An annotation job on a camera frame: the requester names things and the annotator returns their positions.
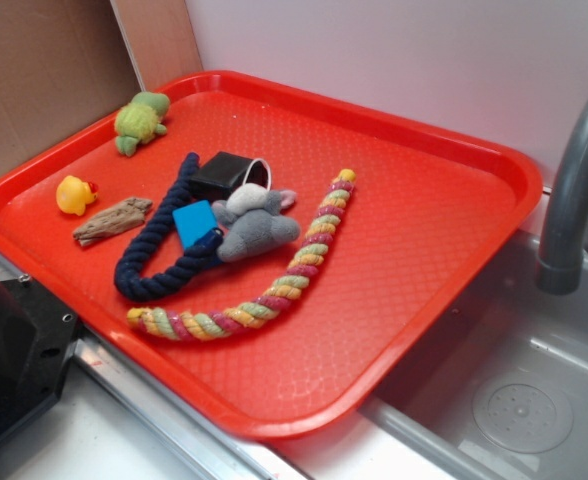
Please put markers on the green plush turtle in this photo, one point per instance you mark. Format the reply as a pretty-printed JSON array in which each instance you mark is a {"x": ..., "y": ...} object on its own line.
[{"x": 140, "y": 121}]

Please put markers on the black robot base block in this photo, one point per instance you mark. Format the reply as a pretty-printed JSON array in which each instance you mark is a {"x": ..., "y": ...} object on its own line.
[{"x": 37, "y": 335}]

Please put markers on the red plastic tray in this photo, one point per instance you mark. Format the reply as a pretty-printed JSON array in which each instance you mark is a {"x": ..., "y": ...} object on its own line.
[{"x": 430, "y": 208}]

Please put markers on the grey plush elephant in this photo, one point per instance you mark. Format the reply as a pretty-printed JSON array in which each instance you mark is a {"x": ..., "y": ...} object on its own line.
[{"x": 254, "y": 223}]

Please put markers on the black square cup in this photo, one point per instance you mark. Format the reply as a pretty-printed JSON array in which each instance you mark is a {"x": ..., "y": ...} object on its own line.
[{"x": 224, "y": 173}]

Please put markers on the blue rectangular block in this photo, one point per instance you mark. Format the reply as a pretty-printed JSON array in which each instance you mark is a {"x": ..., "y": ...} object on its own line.
[{"x": 196, "y": 225}]

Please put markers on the brown driftwood piece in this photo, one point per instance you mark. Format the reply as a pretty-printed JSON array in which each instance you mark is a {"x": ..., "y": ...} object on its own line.
[{"x": 114, "y": 220}]

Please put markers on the yellow rubber duck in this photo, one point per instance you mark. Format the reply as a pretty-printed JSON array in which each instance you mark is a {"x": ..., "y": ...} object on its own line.
[{"x": 73, "y": 195}]

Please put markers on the grey toy sink basin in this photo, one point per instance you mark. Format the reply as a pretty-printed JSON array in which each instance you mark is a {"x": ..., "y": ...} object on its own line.
[{"x": 497, "y": 388}]

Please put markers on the brown cardboard panel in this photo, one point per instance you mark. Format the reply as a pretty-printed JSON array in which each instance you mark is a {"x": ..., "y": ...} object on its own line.
[{"x": 63, "y": 65}]

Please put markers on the grey toy faucet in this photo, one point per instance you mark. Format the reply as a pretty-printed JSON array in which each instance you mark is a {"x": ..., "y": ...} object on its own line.
[{"x": 564, "y": 237}]

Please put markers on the multicolour rope toy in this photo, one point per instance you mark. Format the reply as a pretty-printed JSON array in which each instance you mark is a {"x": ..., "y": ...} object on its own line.
[{"x": 284, "y": 290}]

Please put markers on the navy blue rope toy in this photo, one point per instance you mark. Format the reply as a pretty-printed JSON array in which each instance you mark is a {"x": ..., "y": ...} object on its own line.
[{"x": 128, "y": 278}]

